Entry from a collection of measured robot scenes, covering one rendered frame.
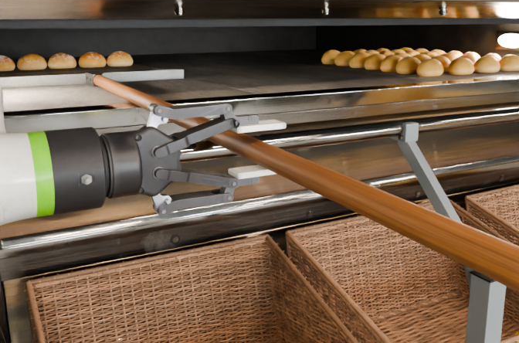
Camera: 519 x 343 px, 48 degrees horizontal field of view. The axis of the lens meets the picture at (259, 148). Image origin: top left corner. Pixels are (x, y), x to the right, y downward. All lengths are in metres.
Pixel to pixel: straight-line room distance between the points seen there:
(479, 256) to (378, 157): 1.13
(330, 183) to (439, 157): 1.14
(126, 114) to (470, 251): 0.90
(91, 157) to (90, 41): 2.22
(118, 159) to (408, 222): 0.32
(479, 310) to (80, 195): 0.68
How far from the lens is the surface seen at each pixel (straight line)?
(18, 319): 1.33
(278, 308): 1.43
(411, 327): 1.60
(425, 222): 0.50
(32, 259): 1.28
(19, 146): 0.64
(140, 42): 2.91
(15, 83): 1.68
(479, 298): 1.05
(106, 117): 1.23
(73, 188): 0.64
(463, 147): 1.79
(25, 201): 0.64
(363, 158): 1.55
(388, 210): 0.53
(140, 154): 0.66
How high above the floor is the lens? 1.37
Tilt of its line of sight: 13 degrees down
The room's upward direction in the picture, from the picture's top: straight up
